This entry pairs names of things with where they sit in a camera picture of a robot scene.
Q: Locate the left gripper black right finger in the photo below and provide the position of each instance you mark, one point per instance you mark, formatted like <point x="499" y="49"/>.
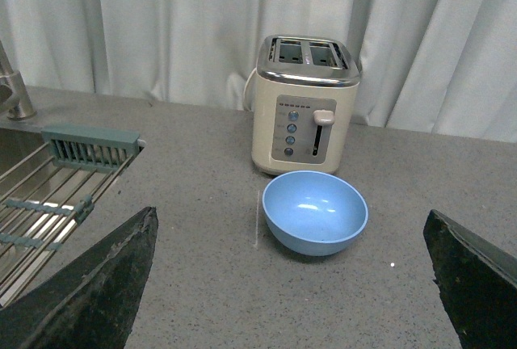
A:
<point x="476" y="281"/>

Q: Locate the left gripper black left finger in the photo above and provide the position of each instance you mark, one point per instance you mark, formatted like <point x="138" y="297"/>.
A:
<point x="93" y="301"/>

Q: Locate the blue bowl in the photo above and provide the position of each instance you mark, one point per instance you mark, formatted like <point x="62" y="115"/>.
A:
<point x="314" y="213"/>

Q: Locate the steel sink drying rack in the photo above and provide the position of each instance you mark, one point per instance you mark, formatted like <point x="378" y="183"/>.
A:
<point x="51" y="179"/>

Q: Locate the steel kitchen faucet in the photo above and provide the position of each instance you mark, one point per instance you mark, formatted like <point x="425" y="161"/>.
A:
<point x="15" y="100"/>

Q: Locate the white curtain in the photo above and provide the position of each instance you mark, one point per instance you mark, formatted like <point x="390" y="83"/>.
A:
<point x="441" y="66"/>

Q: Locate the cream two-slot toaster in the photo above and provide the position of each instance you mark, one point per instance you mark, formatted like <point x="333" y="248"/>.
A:
<point x="303" y="102"/>

